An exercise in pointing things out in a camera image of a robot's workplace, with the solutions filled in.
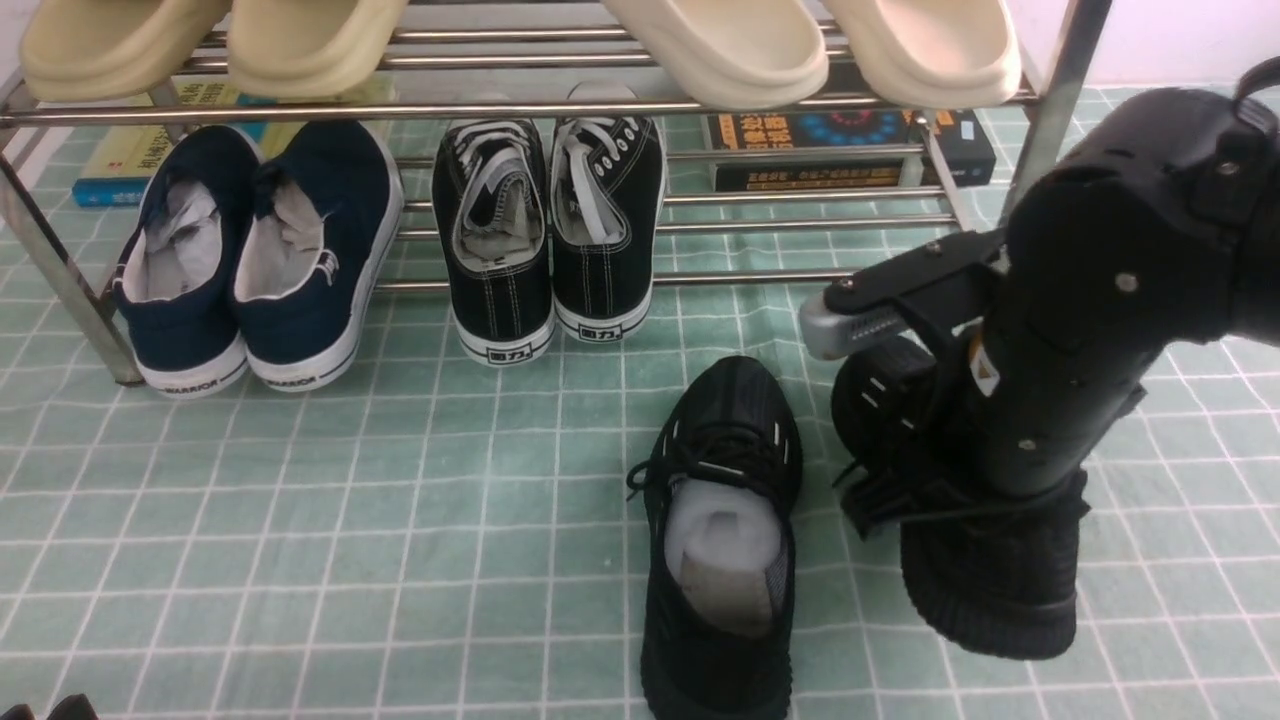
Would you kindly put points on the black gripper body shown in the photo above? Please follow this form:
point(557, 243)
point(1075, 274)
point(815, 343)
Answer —
point(1027, 391)

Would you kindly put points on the navy canvas shoe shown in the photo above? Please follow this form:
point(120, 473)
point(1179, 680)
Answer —
point(324, 211)
point(172, 281)

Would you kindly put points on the green checkered floor mat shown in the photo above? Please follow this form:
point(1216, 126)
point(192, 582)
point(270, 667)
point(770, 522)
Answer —
point(432, 538)

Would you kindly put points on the yellow blue book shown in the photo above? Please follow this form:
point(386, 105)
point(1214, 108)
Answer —
point(118, 171)

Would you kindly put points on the cream foam slipper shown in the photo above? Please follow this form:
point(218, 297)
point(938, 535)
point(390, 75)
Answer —
point(732, 55)
point(933, 54)

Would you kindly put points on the cream left foam slipper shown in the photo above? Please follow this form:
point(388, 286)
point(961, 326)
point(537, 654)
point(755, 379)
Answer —
point(732, 55)

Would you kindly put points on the black right canvas sneaker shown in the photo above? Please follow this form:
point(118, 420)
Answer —
point(608, 182)

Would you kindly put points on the black object bottom left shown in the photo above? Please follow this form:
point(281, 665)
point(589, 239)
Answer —
point(73, 707)

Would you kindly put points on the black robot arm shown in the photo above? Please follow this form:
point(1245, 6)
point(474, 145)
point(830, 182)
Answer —
point(1177, 189)

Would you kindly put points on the navy right canvas shoe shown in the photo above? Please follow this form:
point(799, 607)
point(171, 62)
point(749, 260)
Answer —
point(324, 211)

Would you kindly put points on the black left canvas sneaker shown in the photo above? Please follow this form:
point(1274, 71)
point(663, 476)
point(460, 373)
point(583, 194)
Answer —
point(488, 190)

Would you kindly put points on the grey black gripper finger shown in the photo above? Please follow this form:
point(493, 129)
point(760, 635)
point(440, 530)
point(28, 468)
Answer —
point(930, 290)

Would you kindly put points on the yellow foam slipper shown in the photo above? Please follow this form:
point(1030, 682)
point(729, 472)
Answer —
point(300, 49)
point(85, 51)

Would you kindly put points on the black orange book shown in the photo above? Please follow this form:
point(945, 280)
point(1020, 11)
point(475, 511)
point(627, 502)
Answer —
point(838, 151)

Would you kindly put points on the yellow left foam slipper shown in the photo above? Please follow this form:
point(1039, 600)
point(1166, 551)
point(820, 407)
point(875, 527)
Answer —
point(85, 51)

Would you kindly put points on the navy left canvas shoe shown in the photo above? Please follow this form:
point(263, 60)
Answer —
point(172, 281)

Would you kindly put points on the black knit sneaker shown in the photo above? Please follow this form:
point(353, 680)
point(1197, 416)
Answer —
point(718, 491)
point(993, 573)

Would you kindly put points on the cream right foam slipper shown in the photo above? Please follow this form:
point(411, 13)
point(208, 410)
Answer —
point(933, 54)

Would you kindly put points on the yellow right foam slipper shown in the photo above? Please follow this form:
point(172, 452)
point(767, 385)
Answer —
point(300, 49)

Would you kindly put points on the silver metal shoe rack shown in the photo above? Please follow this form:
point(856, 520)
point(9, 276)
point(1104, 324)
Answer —
point(1048, 103)

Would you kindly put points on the black canvas sneaker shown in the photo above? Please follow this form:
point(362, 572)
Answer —
point(608, 182)
point(488, 190)

